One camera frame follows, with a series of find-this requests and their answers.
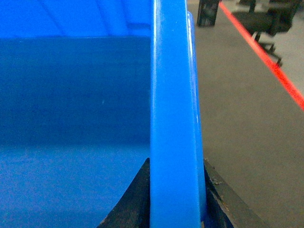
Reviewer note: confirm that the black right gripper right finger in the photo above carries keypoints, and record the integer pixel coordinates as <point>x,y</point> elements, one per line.
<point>225,209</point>

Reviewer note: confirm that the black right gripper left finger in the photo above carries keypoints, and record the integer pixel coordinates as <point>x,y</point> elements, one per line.
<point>133,209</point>

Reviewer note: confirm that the black mesh bin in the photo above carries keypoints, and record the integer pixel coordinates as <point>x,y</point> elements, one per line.
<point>207,13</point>

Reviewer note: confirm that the black office chair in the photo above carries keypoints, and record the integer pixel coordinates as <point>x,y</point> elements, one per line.
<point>277,19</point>

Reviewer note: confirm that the large blue plastic crate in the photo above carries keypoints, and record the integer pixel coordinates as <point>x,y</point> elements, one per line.
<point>89,89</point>

